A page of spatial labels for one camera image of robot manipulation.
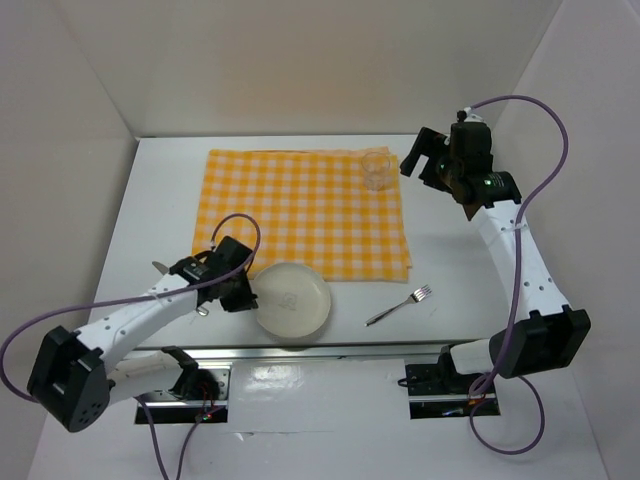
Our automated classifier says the aluminium front rail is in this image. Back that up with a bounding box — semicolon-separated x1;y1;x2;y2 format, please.
124;340;481;364

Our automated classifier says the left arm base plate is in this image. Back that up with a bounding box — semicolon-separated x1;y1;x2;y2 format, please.
143;363;231;425

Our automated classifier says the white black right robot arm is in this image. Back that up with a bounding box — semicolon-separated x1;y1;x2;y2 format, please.
227;129;590;395

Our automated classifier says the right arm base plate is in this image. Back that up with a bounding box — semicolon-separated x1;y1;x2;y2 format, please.
397;364;500;420

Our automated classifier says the silver fork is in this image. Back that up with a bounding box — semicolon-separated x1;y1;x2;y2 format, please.
365;285;432;327

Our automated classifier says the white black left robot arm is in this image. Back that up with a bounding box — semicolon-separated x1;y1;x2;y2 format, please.
27;236;257;432

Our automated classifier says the clear drinking glass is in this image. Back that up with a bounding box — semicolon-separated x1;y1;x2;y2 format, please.
361;152;391;191

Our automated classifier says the yellow white checkered cloth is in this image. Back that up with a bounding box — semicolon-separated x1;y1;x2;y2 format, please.
191;147;412;283

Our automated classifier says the silver table knife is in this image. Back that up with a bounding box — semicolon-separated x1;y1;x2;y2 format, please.
151;261;209;317

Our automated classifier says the cream round plate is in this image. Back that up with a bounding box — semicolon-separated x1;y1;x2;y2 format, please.
251;262;332;345

